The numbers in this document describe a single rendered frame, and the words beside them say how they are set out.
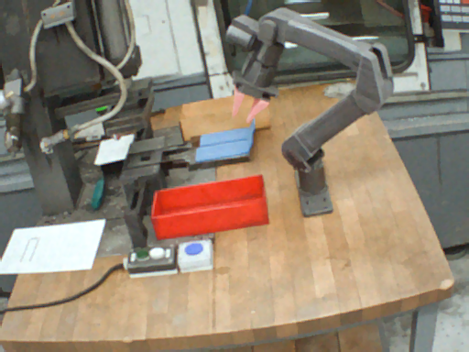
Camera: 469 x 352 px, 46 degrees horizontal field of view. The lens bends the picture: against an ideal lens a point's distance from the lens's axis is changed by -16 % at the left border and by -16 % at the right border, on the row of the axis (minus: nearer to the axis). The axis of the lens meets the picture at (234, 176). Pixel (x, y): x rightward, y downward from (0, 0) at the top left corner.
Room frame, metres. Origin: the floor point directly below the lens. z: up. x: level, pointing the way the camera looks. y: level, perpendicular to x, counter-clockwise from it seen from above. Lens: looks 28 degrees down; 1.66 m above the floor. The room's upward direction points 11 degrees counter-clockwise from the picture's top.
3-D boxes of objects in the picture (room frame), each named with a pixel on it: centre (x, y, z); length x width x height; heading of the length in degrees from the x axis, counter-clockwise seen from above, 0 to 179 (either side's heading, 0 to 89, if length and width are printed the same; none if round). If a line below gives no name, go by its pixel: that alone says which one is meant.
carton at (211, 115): (1.72, -0.01, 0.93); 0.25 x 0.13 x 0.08; 85
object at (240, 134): (1.60, -0.01, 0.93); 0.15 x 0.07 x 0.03; 85
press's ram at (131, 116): (1.44, 0.29, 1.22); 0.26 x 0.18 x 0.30; 85
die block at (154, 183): (1.45, 0.22, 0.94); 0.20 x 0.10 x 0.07; 175
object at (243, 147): (1.52, 0.01, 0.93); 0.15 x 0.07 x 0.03; 86
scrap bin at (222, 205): (1.24, 0.07, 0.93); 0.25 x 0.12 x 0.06; 85
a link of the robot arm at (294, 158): (1.26, -0.16, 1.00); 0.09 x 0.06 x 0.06; 141
